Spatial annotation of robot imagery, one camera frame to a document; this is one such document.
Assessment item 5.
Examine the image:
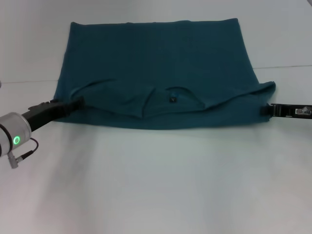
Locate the left gripper cable with plug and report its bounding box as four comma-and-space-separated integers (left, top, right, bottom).
7, 136, 40, 169

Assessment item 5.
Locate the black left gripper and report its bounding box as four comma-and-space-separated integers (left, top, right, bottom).
20, 96, 85, 134

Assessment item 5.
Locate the teal t-shirt with FREE print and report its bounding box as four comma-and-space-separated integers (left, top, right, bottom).
50, 17, 276, 131

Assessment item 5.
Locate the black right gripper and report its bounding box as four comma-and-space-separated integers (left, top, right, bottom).
260, 103, 312, 120

